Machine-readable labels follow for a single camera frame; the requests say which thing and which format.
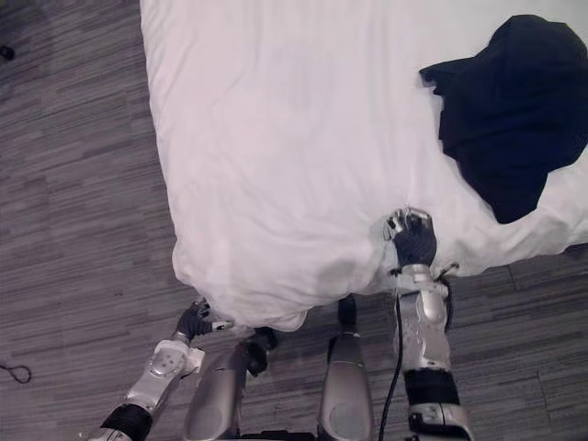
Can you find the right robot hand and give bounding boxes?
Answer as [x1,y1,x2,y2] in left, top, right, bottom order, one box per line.
[381,206,437,269]

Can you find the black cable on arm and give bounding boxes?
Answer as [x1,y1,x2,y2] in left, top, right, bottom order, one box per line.
[370,293,407,441]

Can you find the dark right robot foot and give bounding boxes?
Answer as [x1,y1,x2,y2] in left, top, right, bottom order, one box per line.
[336,295,358,335]

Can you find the silver left robot leg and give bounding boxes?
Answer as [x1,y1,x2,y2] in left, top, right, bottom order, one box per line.
[181,342,253,441]

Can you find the white bed duvet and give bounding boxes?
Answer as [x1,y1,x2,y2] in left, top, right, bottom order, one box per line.
[138,0,588,333]

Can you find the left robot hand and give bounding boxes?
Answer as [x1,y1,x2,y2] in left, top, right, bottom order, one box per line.
[175,298,234,342]

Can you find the dark left robot foot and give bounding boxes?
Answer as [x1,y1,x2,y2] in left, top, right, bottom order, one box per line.
[243,326,279,378]

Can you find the silver robot leg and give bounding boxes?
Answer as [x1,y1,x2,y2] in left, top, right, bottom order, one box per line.
[316,331,375,441]
[181,342,253,441]

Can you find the black cord loop on floor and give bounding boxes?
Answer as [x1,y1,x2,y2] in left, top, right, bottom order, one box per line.
[0,362,31,383]

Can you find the silver right robot leg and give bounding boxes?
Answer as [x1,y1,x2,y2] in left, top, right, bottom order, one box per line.
[316,331,375,441]

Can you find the dark robot foot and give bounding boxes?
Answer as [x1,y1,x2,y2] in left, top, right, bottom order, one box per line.
[243,326,279,378]
[336,295,358,335]

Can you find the black cloth garment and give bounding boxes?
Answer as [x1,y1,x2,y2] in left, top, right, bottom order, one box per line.
[418,14,588,225]

